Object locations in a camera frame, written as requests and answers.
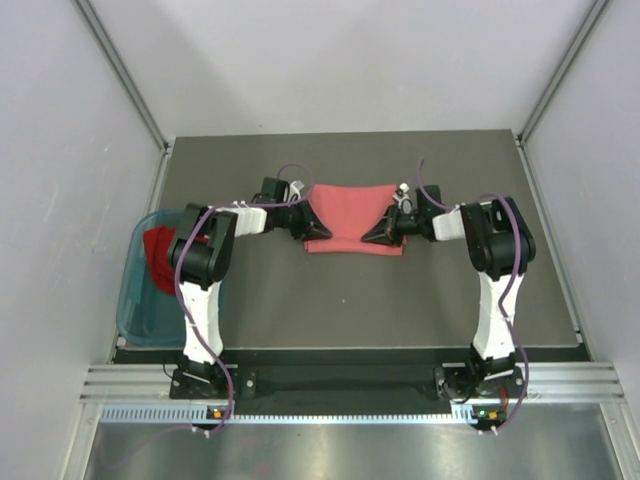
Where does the aluminium frame post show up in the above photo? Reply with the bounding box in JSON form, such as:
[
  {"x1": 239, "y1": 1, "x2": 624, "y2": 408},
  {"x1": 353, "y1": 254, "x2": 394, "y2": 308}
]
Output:
[
  {"x1": 515, "y1": 0, "x2": 612, "y2": 149},
  {"x1": 71, "y1": 0, "x2": 169, "y2": 152}
]

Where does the right aluminium frame post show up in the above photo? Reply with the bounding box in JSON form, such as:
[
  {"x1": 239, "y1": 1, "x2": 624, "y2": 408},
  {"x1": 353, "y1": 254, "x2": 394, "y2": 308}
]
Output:
[{"x1": 515, "y1": 0, "x2": 612, "y2": 149}]

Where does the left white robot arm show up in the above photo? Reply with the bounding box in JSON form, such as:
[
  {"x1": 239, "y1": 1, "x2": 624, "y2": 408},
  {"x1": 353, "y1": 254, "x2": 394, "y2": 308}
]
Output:
[{"x1": 167, "y1": 177, "x2": 332, "y2": 397}]

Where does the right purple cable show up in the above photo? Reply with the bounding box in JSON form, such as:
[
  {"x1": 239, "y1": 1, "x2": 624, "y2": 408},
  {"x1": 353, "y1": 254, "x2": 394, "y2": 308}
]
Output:
[{"x1": 415, "y1": 158, "x2": 531, "y2": 435}]

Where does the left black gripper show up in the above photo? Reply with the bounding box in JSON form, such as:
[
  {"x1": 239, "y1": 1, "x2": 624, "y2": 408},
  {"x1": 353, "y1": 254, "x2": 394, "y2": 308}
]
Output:
[{"x1": 275, "y1": 198, "x2": 330, "y2": 241}]

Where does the slotted cable duct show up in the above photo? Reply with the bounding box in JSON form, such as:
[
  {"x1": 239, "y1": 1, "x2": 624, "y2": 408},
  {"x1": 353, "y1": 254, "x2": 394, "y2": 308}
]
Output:
[{"x1": 100, "y1": 404, "x2": 500, "y2": 426}]

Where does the pink t shirt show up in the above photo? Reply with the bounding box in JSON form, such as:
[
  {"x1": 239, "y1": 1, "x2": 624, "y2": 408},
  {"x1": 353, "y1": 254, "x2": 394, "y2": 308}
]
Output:
[{"x1": 304, "y1": 184, "x2": 404, "y2": 257}]

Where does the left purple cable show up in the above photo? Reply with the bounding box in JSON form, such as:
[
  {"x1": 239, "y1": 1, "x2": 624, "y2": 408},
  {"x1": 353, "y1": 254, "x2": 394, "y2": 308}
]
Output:
[{"x1": 172, "y1": 162, "x2": 315, "y2": 434}]

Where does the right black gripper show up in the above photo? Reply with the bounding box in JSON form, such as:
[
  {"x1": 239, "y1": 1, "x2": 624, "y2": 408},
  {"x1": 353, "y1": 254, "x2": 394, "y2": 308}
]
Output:
[{"x1": 363, "y1": 203, "x2": 427, "y2": 246}]

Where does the purple cable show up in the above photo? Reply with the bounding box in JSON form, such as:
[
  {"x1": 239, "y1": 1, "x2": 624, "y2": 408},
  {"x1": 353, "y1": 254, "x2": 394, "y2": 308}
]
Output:
[
  {"x1": 172, "y1": 162, "x2": 315, "y2": 434},
  {"x1": 415, "y1": 158, "x2": 531, "y2": 435}
]

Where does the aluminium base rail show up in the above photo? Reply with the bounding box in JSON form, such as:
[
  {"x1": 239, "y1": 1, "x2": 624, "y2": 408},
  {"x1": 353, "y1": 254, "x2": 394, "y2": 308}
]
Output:
[{"x1": 81, "y1": 362, "x2": 625, "y2": 403}]

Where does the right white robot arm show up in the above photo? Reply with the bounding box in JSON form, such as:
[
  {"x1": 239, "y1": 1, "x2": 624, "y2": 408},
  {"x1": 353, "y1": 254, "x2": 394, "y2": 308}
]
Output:
[{"x1": 361, "y1": 185, "x2": 536, "y2": 396}]

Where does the dark red t shirt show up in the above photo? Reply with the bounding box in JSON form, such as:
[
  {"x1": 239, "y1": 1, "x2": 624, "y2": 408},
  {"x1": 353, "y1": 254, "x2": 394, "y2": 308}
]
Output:
[{"x1": 143, "y1": 225, "x2": 175, "y2": 297}]

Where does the teal plastic basket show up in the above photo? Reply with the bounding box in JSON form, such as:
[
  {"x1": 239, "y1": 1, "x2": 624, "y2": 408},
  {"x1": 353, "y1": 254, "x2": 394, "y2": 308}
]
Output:
[{"x1": 116, "y1": 209, "x2": 188, "y2": 349}]

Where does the left aluminium frame post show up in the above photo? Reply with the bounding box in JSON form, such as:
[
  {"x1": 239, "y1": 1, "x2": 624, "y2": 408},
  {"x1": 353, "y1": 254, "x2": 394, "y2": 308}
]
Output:
[{"x1": 71, "y1": 0, "x2": 169, "y2": 152}]

